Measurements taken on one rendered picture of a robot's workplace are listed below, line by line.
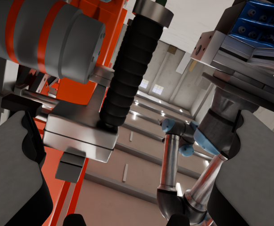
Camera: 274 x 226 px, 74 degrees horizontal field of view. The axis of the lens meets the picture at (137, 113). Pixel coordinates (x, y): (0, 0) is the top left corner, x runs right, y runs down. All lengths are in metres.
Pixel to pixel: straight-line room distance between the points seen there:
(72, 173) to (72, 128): 0.06
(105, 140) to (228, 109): 0.49
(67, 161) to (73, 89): 0.69
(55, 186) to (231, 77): 1.10
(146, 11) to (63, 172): 0.21
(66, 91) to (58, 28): 0.61
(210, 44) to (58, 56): 0.41
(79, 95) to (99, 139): 0.69
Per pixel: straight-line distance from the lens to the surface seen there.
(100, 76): 0.56
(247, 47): 0.63
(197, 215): 0.97
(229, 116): 0.67
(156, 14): 0.21
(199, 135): 0.71
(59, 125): 0.24
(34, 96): 0.48
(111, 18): 0.85
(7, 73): 0.45
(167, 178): 0.91
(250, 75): 0.64
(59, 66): 0.36
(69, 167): 0.25
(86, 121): 0.24
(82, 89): 0.91
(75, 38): 0.35
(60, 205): 2.76
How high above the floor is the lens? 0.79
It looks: 21 degrees up
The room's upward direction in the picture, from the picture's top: 156 degrees counter-clockwise
